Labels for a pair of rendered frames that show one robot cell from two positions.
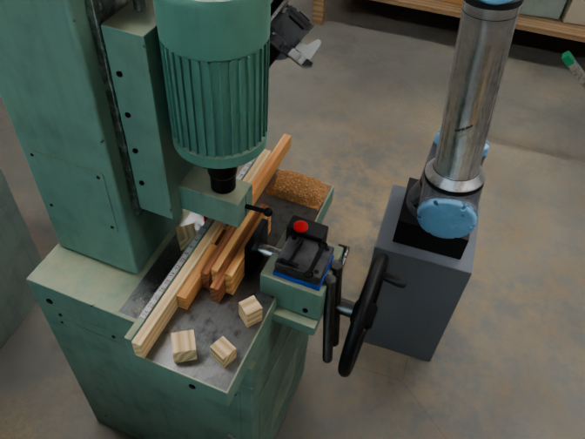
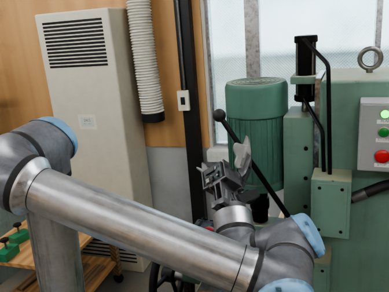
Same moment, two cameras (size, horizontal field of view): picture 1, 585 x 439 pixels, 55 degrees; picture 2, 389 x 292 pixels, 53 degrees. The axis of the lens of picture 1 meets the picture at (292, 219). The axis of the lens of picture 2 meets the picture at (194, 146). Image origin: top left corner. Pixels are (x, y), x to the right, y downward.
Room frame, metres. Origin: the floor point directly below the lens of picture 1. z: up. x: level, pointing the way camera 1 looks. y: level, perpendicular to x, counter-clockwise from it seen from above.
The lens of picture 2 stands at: (1.92, 0.04, 1.67)
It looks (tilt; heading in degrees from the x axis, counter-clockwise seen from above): 17 degrees down; 184
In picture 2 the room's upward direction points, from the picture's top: 5 degrees counter-clockwise
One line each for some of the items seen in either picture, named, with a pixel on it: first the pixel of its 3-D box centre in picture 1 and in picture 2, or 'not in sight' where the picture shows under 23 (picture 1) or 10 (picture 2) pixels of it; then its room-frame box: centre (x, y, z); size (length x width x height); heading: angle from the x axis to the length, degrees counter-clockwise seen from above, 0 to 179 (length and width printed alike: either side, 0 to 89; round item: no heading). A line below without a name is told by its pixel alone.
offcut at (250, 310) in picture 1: (250, 311); not in sight; (0.62, 0.07, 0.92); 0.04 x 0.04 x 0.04; 36
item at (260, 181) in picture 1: (241, 210); not in sight; (0.89, 0.12, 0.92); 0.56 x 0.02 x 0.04; 161
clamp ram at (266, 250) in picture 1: (269, 251); not in sight; (0.75, 0.04, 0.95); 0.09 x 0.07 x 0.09; 161
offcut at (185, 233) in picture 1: (187, 236); not in sight; (0.88, 0.25, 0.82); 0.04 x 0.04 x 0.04; 23
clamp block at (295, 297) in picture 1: (301, 273); not in sight; (0.73, -0.03, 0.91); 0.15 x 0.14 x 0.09; 161
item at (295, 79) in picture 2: not in sight; (307, 68); (0.86, 0.28, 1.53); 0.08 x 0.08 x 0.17; 71
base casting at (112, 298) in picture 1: (184, 262); not in sight; (0.85, 0.26, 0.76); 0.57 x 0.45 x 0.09; 71
